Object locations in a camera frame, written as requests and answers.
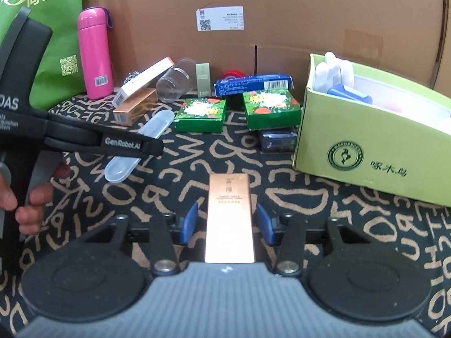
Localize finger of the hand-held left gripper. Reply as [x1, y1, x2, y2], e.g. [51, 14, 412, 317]
[99, 131, 165, 160]

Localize white gloves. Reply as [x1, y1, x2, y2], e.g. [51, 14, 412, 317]
[315, 52, 354, 92]

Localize green floral box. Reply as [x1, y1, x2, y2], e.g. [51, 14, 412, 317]
[242, 90, 302, 130]
[174, 97, 227, 132]

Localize white shipping label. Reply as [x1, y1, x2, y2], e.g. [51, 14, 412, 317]
[196, 6, 244, 32]

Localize black letter-patterned mat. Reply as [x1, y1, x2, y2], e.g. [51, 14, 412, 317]
[0, 93, 451, 338]

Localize blue flat box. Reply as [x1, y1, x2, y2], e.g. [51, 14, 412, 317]
[214, 73, 294, 97]

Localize person's left hand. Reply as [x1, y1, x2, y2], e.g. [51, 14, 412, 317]
[0, 162, 72, 242]

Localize small olive green box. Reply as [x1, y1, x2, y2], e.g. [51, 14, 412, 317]
[195, 63, 212, 97]

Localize white and orange long box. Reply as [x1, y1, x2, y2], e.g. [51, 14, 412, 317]
[112, 57, 175, 107]

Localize transparent plastic case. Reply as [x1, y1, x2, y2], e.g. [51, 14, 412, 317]
[105, 110, 175, 184]

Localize dark blue box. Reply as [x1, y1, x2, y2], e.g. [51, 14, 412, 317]
[258, 127, 299, 154]

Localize small copper box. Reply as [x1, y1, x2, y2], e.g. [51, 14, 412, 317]
[113, 88, 158, 126]

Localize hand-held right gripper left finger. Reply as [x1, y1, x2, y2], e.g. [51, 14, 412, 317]
[94, 202, 198, 277]

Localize clear plastic cup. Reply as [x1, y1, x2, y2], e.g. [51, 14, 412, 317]
[156, 57, 195, 103]

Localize pink thermos bottle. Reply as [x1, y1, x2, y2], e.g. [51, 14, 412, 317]
[78, 7, 114, 100]

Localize large brown cardboard box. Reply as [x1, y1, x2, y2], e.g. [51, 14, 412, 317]
[83, 0, 451, 92]

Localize rose gold rectangular box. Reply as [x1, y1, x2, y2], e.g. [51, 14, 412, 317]
[204, 173, 255, 264]

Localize light green cardboard box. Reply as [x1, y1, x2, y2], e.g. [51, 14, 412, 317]
[292, 54, 451, 208]

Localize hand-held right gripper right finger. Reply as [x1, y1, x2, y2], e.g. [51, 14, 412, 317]
[256, 203, 358, 277]

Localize green shopping bag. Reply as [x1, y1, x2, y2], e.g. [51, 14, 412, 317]
[0, 0, 84, 111]

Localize blue and white item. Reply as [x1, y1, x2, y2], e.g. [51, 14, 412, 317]
[327, 84, 373, 104]

